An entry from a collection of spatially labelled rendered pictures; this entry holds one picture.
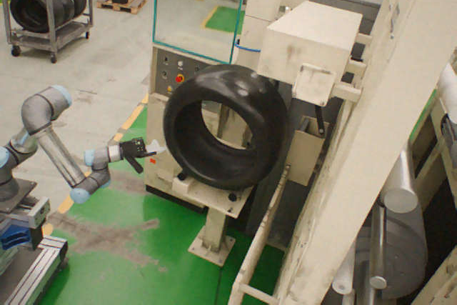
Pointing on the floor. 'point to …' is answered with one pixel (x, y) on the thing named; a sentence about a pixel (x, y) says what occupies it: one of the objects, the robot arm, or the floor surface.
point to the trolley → (46, 11)
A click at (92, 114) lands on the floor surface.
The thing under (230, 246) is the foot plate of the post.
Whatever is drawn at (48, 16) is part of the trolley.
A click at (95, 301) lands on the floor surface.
